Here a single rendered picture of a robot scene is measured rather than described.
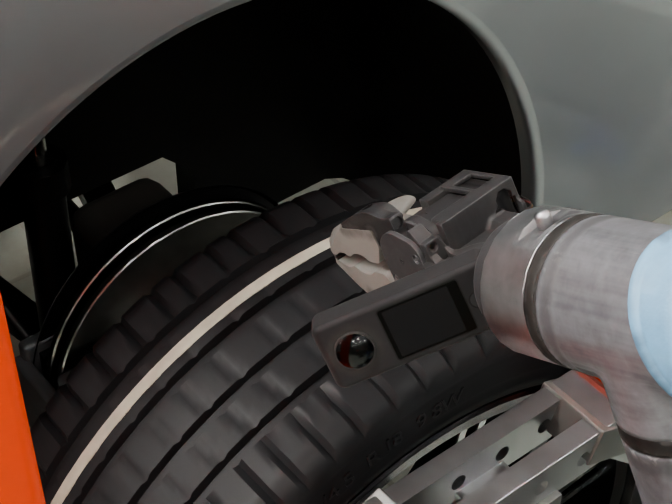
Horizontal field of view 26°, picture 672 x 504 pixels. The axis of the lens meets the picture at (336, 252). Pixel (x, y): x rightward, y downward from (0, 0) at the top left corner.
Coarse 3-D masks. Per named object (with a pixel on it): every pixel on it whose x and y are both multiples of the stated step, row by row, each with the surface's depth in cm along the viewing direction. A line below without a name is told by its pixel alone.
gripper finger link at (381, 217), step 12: (372, 204) 96; (384, 204) 94; (360, 216) 95; (372, 216) 94; (384, 216) 93; (396, 216) 92; (348, 228) 98; (360, 228) 96; (372, 228) 95; (384, 228) 93; (396, 228) 93
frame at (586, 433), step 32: (544, 384) 113; (576, 384) 113; (512, 416) 111; (544, 416) 112; (576, 416) 111; (608, 416) 111; (480, 448) 108; (512, 448) 111; (544, 448) 108; (576, 448) 108; (608, 448) 111; (416, 480) 106; (448, 480) 107; (512, 480) 106; (544, 480) 108
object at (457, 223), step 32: (448, 192) 96; (480, 192) 92; (512, 192) 93; (416, 224) 92; (448, 224) 91; (480, 224) 92; (384, 256) 95; (416, 256) 91; (448, 256) 91; (480, 256) 86
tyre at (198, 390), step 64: (320, 192) 122; (384, 192) 123; (192, 256) 117; (256, 256) 116; (320, 256) 115; (128, 320) 114; (192, 320) 113; (256, 320) 111; (64, 384) 116; (128, 384) 112; (192, 384) 109; (256, 384) 108; (320, 384) 107; (384, 384) 106; (448, 384) 108; (512, 384) 114; (64, 448) 113; (128, 448) 109; (192, 448) 107; (256, 448) 105; (320, 448) 104; (384, 448) 107
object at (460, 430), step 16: (496, 400) 115; (512, 400) 116; (464, 416) 113; (480, 416) 114; (496, 416) 151; (448, 432) 112; (464, 432) 118; (416, 448) 111; (432, 448) 112; (448, 448) 119; (400, 464) 110; (416, 464) 160; (512, 464) 128; (608, 464) 138; (624, 464) 138; (384, 480) 110; (576, 480) 138; (592, 480) 140; (608, 480) 140; (624, 480) 140; (368, 496) 110; (576, 496) 145; (592, 496) 143; (608, 496) 141
